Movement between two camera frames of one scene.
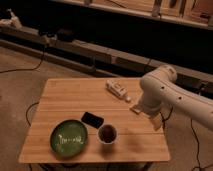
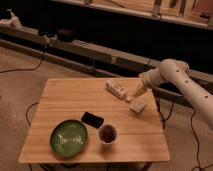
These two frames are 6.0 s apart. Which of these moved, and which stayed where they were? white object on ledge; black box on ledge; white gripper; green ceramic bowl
Moved: white gripper
Stayed: green ceramic bowl; white object on ledge; black box on ledge
